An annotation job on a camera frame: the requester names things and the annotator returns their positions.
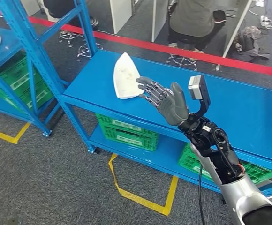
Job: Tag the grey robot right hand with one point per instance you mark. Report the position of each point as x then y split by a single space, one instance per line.
173 107

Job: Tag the silver black robot right arm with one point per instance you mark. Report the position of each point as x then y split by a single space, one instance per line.
239 192

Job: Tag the white plastic part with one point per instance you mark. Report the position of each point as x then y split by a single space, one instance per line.
125 77

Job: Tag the blue metal shelf rack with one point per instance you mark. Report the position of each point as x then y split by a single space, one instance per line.
232 105
32 46

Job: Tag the black stool with chrome base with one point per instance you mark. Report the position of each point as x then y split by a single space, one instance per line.
84 49
183 60

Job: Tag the red barrier belt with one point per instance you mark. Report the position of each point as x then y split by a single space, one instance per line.
196 56

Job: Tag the person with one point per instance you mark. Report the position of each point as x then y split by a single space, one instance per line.
192 18
56 7

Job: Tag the grey bag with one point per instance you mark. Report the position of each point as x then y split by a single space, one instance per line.
248 43

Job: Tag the white power strip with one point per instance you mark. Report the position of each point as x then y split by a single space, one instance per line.
266 22

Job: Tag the wrist camera with black bracket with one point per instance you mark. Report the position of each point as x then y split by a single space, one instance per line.
196 87

